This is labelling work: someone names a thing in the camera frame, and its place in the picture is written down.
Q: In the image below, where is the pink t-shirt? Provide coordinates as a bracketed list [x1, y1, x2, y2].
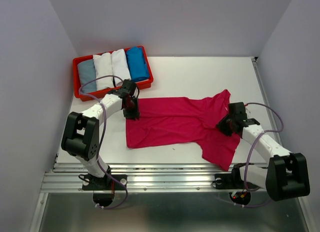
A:
[125, 90, 240, 171]

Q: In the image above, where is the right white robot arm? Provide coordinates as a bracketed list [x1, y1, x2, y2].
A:
[212, 102, 310, 206]

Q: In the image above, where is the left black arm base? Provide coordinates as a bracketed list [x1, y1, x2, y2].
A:
[78, 174, 125, 191]

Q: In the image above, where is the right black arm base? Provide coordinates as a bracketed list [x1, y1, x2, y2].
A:
[211, 163, 259, 192]

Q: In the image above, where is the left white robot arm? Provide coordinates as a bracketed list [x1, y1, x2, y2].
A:
[61, 80, 140, 189]

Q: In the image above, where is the blue rolled t-shirt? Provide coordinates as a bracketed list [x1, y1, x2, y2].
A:
[126, 47, 150, 82]

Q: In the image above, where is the white textured rolled t-shirt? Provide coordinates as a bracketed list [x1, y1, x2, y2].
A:
[93, 53, 114, 91]

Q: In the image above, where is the grey rolled t-shirt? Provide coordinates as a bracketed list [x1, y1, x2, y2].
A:
[77, 59, 97, 93]

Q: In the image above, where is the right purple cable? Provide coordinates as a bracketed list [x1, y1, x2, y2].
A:
[214, 102, 285, 208]

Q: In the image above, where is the aluminium mounting rail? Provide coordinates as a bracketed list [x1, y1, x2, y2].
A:
[40, 163, 223, 193]

